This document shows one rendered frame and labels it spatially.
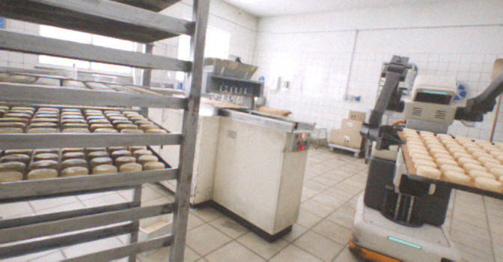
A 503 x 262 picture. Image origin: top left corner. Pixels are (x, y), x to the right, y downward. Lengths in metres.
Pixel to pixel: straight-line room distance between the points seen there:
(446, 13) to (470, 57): 0.87
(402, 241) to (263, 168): 1.00
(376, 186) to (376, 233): 0.39
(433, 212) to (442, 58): 3.81
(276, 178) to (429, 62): 4.41
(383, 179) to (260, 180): 0.94
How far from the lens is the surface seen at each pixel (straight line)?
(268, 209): 2.03
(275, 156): 1.89
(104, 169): 0.71
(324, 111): 6.22
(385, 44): 6.00
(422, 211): 2.40
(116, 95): 0.63
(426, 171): 0.81
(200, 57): 0.65
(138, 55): 0.64
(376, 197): 2.36
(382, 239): 2.12
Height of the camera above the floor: 1.11
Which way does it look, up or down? 7 degrees down
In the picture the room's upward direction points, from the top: 7 degrees clockwise
